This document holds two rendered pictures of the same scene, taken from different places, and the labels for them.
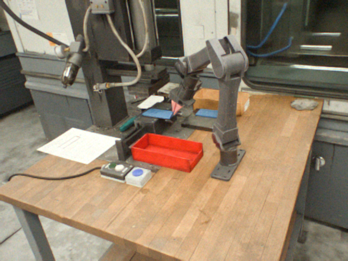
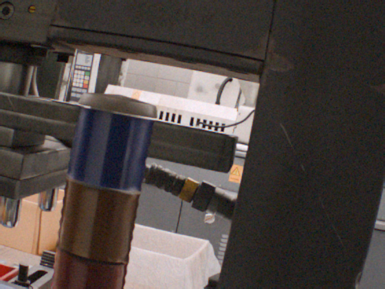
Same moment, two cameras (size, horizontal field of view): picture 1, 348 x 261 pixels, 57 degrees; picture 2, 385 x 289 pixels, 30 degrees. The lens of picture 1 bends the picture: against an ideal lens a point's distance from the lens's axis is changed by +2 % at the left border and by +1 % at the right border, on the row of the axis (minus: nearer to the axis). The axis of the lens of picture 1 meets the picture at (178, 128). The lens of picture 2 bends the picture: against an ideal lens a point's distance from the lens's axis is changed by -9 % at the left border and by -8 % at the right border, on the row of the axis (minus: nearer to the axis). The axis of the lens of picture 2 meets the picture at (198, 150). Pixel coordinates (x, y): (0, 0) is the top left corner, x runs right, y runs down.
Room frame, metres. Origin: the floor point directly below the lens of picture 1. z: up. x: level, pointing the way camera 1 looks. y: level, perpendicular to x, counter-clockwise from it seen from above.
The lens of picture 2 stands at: (1.94, -0.02, 1.20)
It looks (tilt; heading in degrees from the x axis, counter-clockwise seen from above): 3 degrees down; 154
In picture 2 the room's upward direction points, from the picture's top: 11 degrees clockwise
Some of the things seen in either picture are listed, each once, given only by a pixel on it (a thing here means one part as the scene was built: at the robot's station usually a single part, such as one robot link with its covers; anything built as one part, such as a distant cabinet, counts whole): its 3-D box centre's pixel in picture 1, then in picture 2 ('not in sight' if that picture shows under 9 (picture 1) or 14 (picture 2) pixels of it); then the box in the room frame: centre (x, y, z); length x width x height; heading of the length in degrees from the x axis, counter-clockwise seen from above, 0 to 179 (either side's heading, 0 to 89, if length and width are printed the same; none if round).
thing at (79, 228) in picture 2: not in sight; (97, 218); (1.59, 0.10, 1.14); 0.04 x 0.04 x 0.03
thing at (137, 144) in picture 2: not in sight; (109, 147); (1.59, 0.10, 1.17); 0.04 x 0.04 x 0.03
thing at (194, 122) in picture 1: (204, 119); not in sight; (1.32, -0.12, 0.91); 0.17 x 0.16 x 0.02; 150
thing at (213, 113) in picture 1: (212, 111); not in sight; (1.35, -0.17, 0.93); 0.15 x 0.07 x 0.03; 61
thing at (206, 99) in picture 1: (221, 101); not in sight; (1.45, -0.22, 0.93); 0.25 x 0.13 x 0.08; 60
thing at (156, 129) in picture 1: (156, 120); not in sight; (1.30, 0.10, 0.94); 0.20 x 0.10 x 0.07; 150
